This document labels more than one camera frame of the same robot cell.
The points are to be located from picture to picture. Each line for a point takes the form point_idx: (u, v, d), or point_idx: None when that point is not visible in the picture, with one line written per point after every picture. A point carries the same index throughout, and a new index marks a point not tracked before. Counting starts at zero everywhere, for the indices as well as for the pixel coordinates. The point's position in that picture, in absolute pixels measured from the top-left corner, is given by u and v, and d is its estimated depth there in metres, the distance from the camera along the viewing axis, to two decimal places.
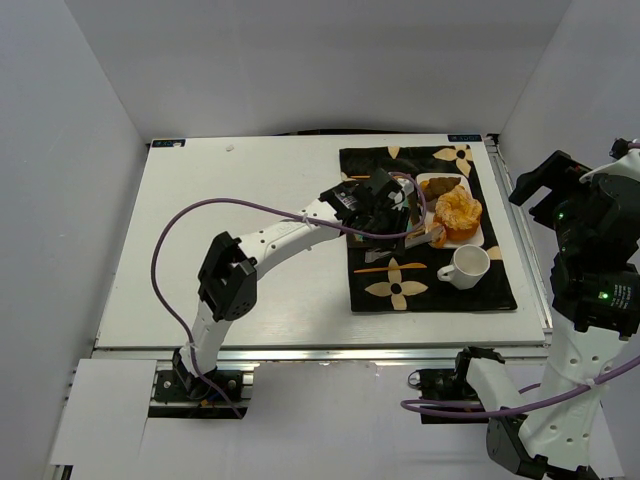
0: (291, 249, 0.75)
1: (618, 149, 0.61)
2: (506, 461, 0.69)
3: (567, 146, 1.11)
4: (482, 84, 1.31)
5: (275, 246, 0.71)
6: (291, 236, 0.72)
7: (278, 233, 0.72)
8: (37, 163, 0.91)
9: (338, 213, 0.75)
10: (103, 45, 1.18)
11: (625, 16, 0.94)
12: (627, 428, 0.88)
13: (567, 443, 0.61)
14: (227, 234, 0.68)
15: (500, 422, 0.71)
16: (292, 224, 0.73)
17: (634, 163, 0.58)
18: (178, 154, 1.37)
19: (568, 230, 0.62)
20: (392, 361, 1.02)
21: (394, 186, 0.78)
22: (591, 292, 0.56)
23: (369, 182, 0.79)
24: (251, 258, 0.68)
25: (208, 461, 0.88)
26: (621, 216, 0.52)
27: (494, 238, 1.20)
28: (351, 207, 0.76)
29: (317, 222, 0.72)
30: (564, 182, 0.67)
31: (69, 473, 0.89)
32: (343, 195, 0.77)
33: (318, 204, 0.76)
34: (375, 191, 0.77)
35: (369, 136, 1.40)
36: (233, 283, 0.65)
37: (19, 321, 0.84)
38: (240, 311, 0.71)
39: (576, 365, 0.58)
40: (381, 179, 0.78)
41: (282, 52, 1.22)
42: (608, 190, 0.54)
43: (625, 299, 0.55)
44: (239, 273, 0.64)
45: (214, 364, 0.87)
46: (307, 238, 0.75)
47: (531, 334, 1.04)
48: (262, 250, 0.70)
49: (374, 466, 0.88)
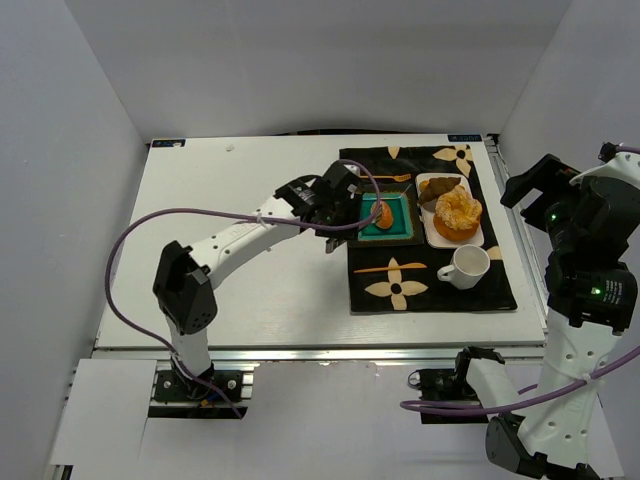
0: (248, 251, 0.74)
1: (606, 151, 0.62)
2: (507, 463, 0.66)
3: (566, 146, 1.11)
4: (482, 84, 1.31)
5: (229, 251, 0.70)
6: (246, 240, 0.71)
7: (231, 237, 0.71)
8: (38, 164, 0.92)
9: (295, 208, 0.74)
10: (103, 45, 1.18)
11: (624, 17, 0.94)
12: (627, 427, 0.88)
13: (566, 440, 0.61)
14: (176, 243, 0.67)
15: (499, 424, 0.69)
16: (247, 227, 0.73)
17: (622, 166, 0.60)
18: (178, 154, 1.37)
19: (560, 232, 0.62)
20: (392, 361, 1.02)
21: (353, 179, 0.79)
22: (584, 288, 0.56)
23: (327, 175, 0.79)
24: (205, 266, 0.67)
25: (208, 461, 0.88)
26: (614, 214, 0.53)
27: (494, 238, 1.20)
28: (309, 201, 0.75)
29: (273, 222, 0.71)
30: (555, 183, 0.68)
31: (69, 473, 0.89)
32: (300, 189, 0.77)
33: (274, 202, 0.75)
34: (334, 184, 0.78)
35: (369, 136, 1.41)
36: (188, 293, 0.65)
37: (20, 322, 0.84)
38: (201, 322, 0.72)
39: (572, 361, 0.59)
40: (339, 172, 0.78)
41: (282, 53, 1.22)
42: (598, 191, 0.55)
43: (617, 294, 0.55)
44: (193, 283, 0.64)
45: (209, 364, 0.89)
46: (263, 240, 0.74)
47: (531, 334, 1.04)
48: (215, 257, 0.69)
49: (375, 465, 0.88)
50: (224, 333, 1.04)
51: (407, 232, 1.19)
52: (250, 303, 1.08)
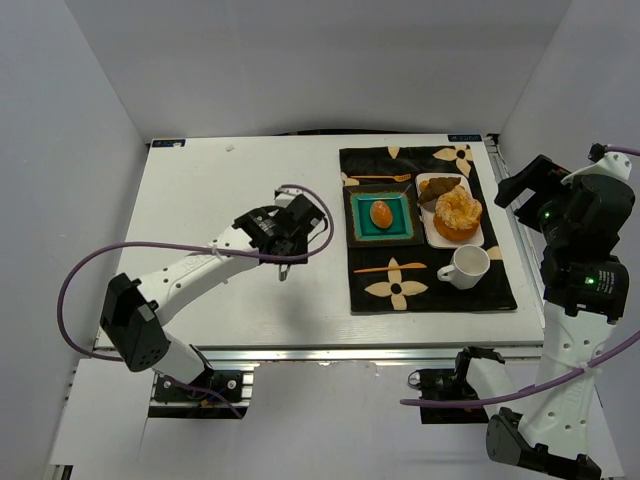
0: (203, 282, 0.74)
1: (595, 151, 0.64)
2: (507, 460, 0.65)
3: (566, 146, 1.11)
4: (482, 84, 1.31)
5: (180, 284, 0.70)
6: (196, 272, 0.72)
7: (183, 270, 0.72)
8: (38, 164, 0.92)
9: (254, 239, 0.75)
10: (104, 46, 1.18)
11: (624, 16, 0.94)
12: (627, 427, 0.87)
13: (566, 430, 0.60)
14: (124, 276, 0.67)
15: (500, 420, 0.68)
16: (201, 259, 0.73)
17: (612, 166, 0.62)
18: (178, 154, 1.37)
19: (555, 228, 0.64)
20: (392, 361, 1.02)
21: (316, 212, 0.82)
22: (578, 280, 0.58)
23: (290, 207, 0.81)
24: (152, 301, 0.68)
25: (207, 461, 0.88)
26: (603, 209, 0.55)
27: (494, 238, 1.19)
28: (269, 230, 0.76)
29: (229, 251, 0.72)
30: (547, 183, 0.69)
31: (69, 473, 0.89)
32: (261, 219, 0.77)
33: (231, 232, 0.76)
34: (296, 216, 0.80)
35: (369, 136, 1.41)
36: (135, 329, 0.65)
37: (20, 322, 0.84)
38: (150, 361, 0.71)
39: (569, 350, 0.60)
40: (302, 206, 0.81)
41: (282, 53, 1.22)
42: (590, 187, 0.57)
43: (609, 284, 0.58)
44: (140, 319, 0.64)
45: (201, 367, 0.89)
46: (220, 271, 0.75)
47: (530, 334, 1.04)
48: (165, 290, 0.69)
49: (374, 466, 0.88)
50: (224, 333, 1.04)
51: (407, 232, 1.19)
52: (249, 302, 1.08)
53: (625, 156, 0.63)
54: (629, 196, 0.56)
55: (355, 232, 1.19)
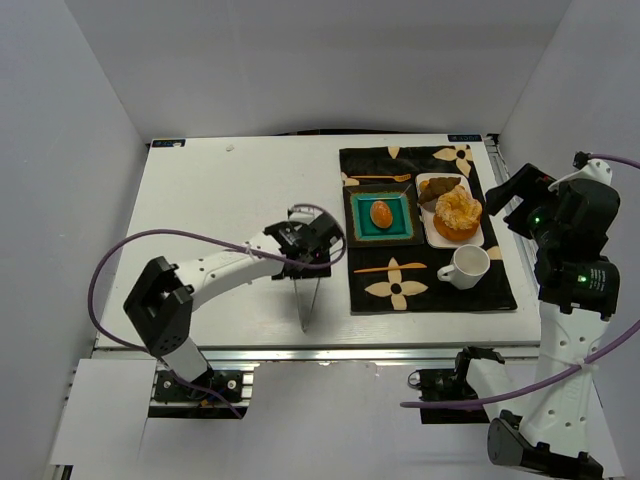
0: (233, 280, 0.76)
1: (578, 161, 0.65)
2: (507, 463, 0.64)
3: (567, 145, 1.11)
4: (482, 84, 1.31)
5: (215, 275, 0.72)
6: (233, 266, 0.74)
7: (219, 263, 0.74)
8: (37, 165, 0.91)
9: (281, 247, 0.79)
10: (104, 45, 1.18)
11: (624, 16, 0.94)
12: (627, 427, 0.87)
13: (567, 428, 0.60)
14: (163, 259, 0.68)
15: (500, 423, 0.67)
16: (234, 255, 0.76)
17: (596, 173, 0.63)
18: (178, 154, 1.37)
19: (546, 232, 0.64)
20: (392, 361, 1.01)
21: (337, 233, 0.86)
22: (571, 279, 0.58)
23: (314, 223, 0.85)
24: (189, 285, 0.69)
25: (206, 461, 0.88)
26: (591, 210, 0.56)
27: (494, 238, 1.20)
28: (295, 241, 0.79)
29: (261, 254, 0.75)
30: (534, 192, 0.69)
31: (69, 473, 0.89)
32: (288, 230, 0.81)
33: (262, 237, 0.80)
34: (320, 233, 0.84)
35: (369, 136, 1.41)
36: (166, 310, 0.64)
37: (19, 321, 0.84)
38: (170, 347, 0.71)
39: (566, 347, 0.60)
40: (326, 223, 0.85)
41: (282, 52, 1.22)
42: (578, 189, 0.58)
43: (602, 282, 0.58)
44: (173, 301, 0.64)
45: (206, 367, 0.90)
46: (248, 271, 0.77)
47: (529, 334, 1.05)
48: (200, 278, 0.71)
49: (374, 466, 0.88)
50: (224, 334, 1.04)
51: (407, 232, 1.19)
52: (250, 303, 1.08)
53: (607, 164, 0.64)
54: (615, 198, 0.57)
55: (355, 232, 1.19)
